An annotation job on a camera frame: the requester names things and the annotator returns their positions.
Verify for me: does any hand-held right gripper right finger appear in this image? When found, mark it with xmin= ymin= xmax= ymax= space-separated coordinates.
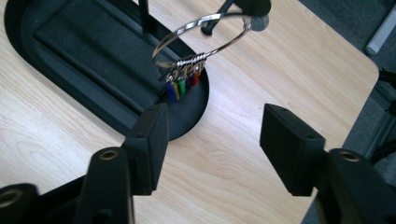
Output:
xmin=259 ymin=103 xmax=327 ymax=198

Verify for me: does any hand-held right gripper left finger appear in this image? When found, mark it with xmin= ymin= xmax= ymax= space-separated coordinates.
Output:
xmin=121 ymin=102 xmax=171 ymax=197

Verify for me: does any black key rack with tray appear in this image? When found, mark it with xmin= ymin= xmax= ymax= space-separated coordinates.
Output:
xmin=4 ymin=0 xmax=272 ymax=143

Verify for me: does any ring of colourful keys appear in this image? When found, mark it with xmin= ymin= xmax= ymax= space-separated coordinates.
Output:
xmin=151 ymin=12 xmax=252 ymax=104

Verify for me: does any grey round table grommet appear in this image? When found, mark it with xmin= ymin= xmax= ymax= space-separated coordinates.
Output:
xmin=249 ymin=13 xmax=271 ymax=33

